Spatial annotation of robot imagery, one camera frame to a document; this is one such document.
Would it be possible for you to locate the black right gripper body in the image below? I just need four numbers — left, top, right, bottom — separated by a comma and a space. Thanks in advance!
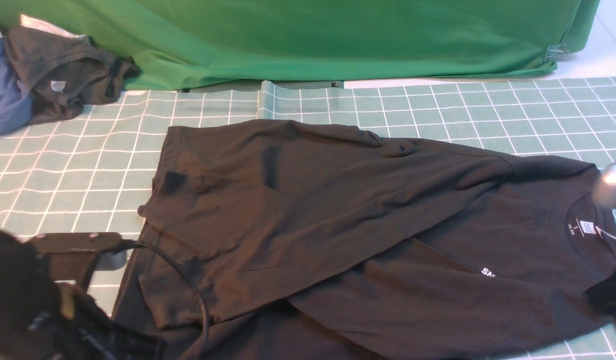
586, 269, 616, 328

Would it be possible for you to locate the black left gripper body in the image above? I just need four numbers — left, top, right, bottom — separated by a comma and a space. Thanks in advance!
33, 285, 166, 360

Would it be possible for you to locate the dark gray long-sleeve top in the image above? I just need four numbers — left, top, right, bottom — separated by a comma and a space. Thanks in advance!
113, 120, 616, 360

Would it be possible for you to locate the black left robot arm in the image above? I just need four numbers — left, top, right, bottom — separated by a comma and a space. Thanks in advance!
0, 230, 166, 360

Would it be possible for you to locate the green checkered table mat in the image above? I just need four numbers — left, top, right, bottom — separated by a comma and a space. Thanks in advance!
0, 76, 616, 360

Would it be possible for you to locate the blue garment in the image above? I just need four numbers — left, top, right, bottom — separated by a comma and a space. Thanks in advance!
0, 31, 33, 136

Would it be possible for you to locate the silver binder clip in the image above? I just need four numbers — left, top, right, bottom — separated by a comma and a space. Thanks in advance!
543, 43, 571, 63

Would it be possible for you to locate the crumpled dark gray garment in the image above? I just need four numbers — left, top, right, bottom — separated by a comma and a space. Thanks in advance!
4, 25, 141, 126

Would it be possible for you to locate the green backdrop cloth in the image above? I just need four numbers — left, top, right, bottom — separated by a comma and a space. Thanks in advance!
0, 0, 599, 91

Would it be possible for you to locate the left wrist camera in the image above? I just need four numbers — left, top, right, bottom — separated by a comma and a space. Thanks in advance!
28, 232, 134, 291

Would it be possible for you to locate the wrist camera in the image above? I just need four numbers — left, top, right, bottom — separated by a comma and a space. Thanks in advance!
591, 161, 616, 210
28, 232, 134, 291

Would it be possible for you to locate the black left camera cable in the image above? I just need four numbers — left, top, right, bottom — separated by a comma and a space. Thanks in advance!
120, 241, 211, 360

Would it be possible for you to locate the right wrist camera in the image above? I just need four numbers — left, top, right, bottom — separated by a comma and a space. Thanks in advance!
591, 161, 616, 210

